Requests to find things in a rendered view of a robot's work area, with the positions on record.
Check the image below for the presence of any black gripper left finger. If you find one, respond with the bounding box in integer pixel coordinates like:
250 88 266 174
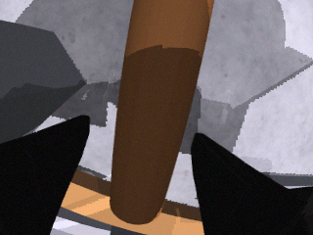
0 115 90 235

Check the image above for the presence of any orange bar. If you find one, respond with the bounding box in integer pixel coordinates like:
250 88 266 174
62 169 204 235

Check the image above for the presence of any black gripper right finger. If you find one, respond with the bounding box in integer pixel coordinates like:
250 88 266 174
191 132 313 235

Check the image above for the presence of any brown cylinder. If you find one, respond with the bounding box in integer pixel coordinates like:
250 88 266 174
110 0 214 224

